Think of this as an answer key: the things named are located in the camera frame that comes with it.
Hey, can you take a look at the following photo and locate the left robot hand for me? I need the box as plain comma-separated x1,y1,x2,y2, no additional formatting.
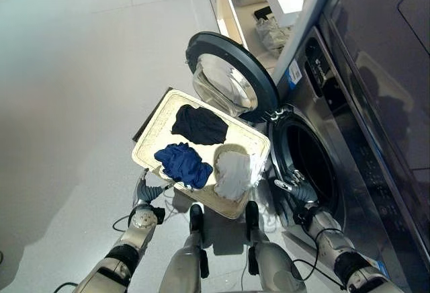
132,167,174,207

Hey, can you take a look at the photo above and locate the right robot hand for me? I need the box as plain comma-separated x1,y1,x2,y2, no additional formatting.
273,169,319,207

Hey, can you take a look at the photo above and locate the grey front-load washing machine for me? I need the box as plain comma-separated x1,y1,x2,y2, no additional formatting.
268,0,430,293

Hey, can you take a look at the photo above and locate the round washing machine door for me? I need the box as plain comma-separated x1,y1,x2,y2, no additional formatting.
183,31,280,123

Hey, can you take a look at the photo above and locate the blue garment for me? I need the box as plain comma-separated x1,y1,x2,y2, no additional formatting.
153,142,214,190

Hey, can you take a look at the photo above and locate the cream plastic laundry basket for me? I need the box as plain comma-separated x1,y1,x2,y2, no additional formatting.
131,89,271,220

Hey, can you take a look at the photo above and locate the grey white garment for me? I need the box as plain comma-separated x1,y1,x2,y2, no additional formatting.
213,150,253,202

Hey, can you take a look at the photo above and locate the right silver robot leg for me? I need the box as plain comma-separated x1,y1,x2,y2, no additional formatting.
245,200,307,293

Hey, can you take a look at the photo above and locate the silver robot leg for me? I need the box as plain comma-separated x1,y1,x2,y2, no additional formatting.
157,203,210,293
245,200,307,293

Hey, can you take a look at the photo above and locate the left silver robot leg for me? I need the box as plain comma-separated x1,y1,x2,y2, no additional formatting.
157,203,210,293

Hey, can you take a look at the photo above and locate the black garment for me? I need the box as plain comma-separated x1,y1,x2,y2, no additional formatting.
171,103,230,146

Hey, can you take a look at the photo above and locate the blue energy label sticker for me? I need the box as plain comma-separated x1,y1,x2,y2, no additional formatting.
286,59,303,87

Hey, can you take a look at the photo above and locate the crumpled light cloth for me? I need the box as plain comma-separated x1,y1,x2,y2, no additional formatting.
255,16,292,52

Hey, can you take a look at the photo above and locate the white shelf unit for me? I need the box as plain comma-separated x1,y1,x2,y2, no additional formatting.
201,0,310,72

